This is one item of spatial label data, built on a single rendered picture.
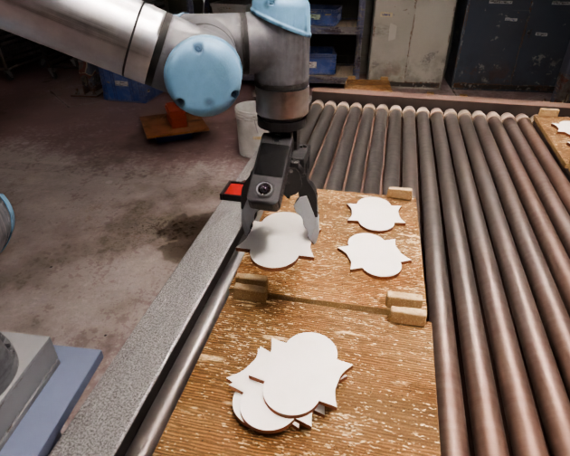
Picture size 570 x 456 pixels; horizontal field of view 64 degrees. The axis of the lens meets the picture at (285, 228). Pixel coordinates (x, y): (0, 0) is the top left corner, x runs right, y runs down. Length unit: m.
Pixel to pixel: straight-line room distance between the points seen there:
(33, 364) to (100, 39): 0.52
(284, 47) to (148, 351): 0.50
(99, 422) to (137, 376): 0.08
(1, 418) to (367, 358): 0.53
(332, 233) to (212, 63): 0.60
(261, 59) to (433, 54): 4.84
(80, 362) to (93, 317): 1.43
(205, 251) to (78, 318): 1.41
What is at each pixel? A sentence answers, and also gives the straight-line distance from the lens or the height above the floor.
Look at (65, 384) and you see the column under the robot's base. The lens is 0.85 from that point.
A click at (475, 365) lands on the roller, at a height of 0.92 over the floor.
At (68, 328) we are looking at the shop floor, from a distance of 2.29.
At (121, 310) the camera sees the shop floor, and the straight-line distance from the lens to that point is 2.29.
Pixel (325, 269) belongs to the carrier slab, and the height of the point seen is 0.94.
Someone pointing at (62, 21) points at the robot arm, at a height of 1.41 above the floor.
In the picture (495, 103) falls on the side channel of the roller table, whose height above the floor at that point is 0.95.
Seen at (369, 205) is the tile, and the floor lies 0.94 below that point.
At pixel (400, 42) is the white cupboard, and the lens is 5.34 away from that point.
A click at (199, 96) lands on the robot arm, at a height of 1.34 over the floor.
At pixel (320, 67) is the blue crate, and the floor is 0.22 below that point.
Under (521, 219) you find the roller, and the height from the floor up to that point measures 0.92.
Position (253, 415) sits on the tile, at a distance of 0.63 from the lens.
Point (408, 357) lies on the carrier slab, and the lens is 0.75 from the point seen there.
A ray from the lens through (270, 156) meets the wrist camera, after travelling 0.64.
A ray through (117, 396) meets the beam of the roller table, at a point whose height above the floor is 0.92.
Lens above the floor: 1.48
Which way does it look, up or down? 33 degrees down
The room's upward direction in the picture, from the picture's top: straight up
